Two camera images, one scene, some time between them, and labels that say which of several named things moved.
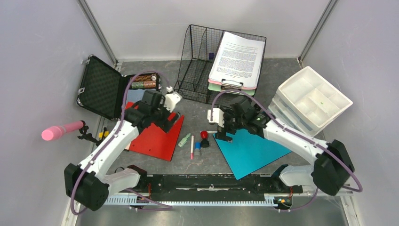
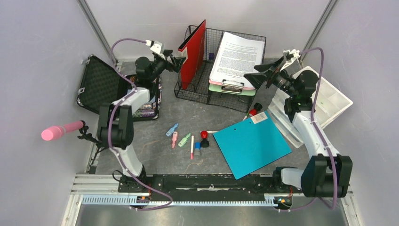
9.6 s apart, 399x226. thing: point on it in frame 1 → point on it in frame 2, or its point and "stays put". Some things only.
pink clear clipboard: (239, 84) stays put
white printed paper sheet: (238, 60) stays put
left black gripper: (165, 125) → (178, 62)
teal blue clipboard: (248, 151) stays put
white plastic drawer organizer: (308, 103) stays put
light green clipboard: (223, 88) stays put
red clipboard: (152, 141) → (195, 47)
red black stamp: (204, 142) stays put
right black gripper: (221, 132) → (257, 79)
